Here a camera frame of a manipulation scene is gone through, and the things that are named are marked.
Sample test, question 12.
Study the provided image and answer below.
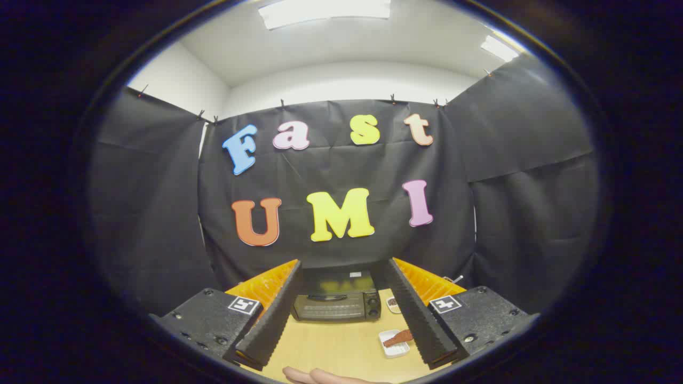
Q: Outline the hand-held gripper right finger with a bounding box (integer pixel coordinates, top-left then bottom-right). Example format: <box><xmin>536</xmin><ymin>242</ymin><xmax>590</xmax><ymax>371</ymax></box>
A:
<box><xmin>385</xmin><ymin>258</ymin><xmax>539</xmax><ymax>370</ymax></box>

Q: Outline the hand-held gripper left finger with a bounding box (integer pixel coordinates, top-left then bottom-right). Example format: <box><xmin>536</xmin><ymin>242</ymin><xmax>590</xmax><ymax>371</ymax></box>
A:
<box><xmin>148</xmin><ymin>259</ymin><xmax>304</xmax><ymax>372</ymax></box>

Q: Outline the reddish brown meat slice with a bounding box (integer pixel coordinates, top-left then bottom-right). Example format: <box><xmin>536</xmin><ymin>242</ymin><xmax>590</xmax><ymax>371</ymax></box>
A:
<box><xmin>383</xmin><ymin>329</ymin><xmax>414</xmax><ymax>348</ymax></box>

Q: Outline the black toaster oven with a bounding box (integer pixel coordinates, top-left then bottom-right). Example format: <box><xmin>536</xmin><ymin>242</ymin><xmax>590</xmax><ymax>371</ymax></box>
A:
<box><xmin>291</xmin><ymin>265</ymin><xmax>393</xmax><ymax>323</ymax></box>

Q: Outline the white rectangular dish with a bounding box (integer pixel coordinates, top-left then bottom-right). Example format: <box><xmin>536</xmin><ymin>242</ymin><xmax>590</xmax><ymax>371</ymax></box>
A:
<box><xmin>378</xmin><ymin>329</ymin><xmax>411</xmax><ymax>359</ymax></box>

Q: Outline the small ceiling light panel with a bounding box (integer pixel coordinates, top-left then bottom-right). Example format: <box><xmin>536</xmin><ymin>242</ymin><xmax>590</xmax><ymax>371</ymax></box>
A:
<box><xmin>480</xmin><ymin>35</ymin><xmax>519</xmax><ymax>62</ymax></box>

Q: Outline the long ceiling light panel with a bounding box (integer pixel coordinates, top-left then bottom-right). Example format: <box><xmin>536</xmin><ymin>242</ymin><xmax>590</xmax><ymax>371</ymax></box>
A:
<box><xmin>258</xmin><ymin>0</ymin><xmax>392</xmax><ymax>30</ymax></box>

